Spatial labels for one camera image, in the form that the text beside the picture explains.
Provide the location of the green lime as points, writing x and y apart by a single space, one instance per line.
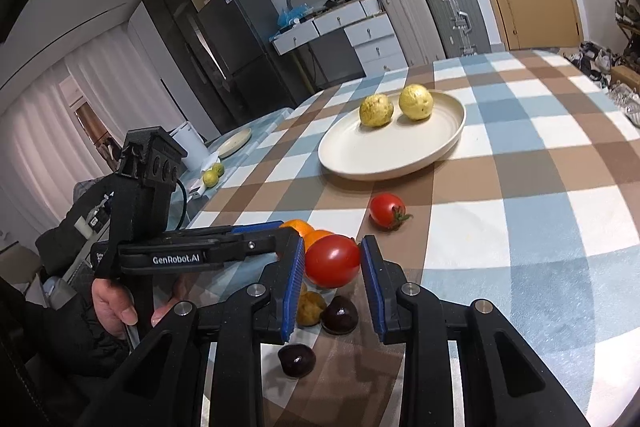
210 177
218 168

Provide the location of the grey suitcase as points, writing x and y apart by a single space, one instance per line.
455 14

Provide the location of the beige suitcase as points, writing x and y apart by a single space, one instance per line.
410 24

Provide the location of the white drawer desk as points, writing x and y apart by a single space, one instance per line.
372 39

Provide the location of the spotted yellow guava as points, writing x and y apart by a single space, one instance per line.
376 111

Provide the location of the brown lumpy fruit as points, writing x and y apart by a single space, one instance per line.
311 309

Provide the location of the large cream plate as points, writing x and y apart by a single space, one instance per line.
380 152

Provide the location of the large red tomato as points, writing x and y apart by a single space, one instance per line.
332 262

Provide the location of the orange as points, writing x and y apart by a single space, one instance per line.
317 238
296 227

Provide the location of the grey refrigerator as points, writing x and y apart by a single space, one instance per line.
240 42

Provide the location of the person's left hand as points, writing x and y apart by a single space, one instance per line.
115 307

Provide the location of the white curtain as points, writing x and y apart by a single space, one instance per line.
40 132

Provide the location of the small cardboard box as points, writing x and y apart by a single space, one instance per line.
625 75

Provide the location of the small cream plate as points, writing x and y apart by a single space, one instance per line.
232 144

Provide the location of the dark refrigerator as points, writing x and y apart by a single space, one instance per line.
170 32

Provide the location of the shoe rack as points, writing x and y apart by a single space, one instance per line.
622 2

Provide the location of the checkered tablecloth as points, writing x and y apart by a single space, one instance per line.
500 207

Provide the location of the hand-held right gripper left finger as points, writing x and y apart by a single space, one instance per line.
292 287

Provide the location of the pile of shoes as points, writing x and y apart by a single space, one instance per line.
600 59

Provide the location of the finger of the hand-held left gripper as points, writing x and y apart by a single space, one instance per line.
245 252
257 227

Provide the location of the large smooth yellow guava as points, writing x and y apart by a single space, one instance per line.
416 103

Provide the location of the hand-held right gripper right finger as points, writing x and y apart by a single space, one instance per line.
372 287

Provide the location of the dark chestnut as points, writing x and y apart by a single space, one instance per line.
296 361
340 316

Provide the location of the blue plastic bag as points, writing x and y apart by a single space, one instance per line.
294 17

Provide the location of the person's left forearm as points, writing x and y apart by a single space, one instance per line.
65 337

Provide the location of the small red tomato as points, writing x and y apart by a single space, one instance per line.
385 211

